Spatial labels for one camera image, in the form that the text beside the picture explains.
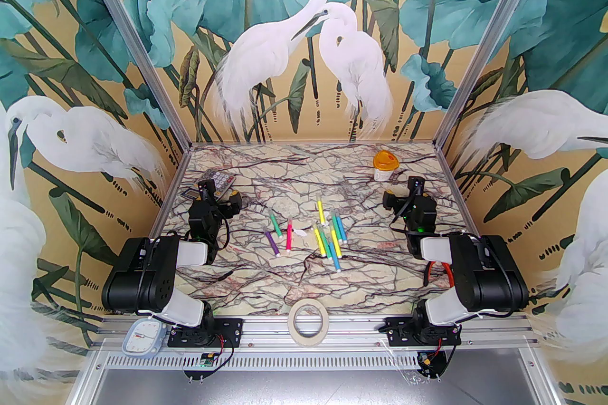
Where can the aluminium frame rail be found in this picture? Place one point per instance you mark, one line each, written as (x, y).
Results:
(313, 142)
(168, 198)
(463, 203)

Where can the vented metal strip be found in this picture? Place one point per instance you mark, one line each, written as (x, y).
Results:
(308, 362)

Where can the grey metal panel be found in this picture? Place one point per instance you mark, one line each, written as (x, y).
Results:
(308, 389)

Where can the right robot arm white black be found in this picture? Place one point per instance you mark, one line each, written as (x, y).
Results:
(489, 274)

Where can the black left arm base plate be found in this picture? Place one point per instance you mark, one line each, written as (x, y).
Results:
(228, 331)

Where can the wide aluminium base rail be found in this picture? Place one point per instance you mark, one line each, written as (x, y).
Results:
(266, 329)

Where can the green marker pen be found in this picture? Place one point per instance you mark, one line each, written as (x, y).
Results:
(276, 225)
(325, 247)
(340, 229)

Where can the white jar orange lid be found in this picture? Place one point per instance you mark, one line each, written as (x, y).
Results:
(384, 165)

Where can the grey desk calculator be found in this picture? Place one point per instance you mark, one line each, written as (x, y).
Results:
(221, 182)

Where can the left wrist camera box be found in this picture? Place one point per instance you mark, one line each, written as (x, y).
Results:
(205, 190)

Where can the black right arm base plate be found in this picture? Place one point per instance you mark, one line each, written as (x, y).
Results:
(399, 331)

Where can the pink marker pen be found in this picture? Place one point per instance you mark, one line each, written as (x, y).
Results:
(289, 237)

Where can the pale blue square clock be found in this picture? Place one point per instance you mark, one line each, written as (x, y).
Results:
(142, 337)

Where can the aluminium frame post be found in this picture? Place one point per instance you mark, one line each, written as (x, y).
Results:
(132, 37)
(492, 37)

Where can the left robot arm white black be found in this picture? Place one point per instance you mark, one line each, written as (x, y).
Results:
(137, 274)

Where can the masking tape roll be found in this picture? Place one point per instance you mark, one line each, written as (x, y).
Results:
(290, 322)

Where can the purple marker pen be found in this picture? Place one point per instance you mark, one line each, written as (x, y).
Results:
(271, 242)

